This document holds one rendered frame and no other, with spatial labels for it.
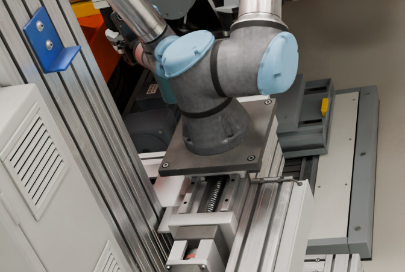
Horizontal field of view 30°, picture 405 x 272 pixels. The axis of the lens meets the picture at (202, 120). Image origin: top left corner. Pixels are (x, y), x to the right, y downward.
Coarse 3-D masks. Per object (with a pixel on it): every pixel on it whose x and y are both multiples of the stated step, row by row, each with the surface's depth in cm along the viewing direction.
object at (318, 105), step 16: (320, 80) 288; (304, 96) 282; (320, 96) 280; (304, 112) 278; (320, 112) 275; (304, 128) 266; (320, 128) 264; (288, 144) 264; (304, 144) 263; (320, 144) 261
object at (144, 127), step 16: (144, 96) 265; (160, 96) 262; (144, 112) 261; (160, 112) 258; (176, 112) 268; (128, 128) 256; (144, 128) 254; (160, 128) 251; (144, 144) 255; (160, 144) 253
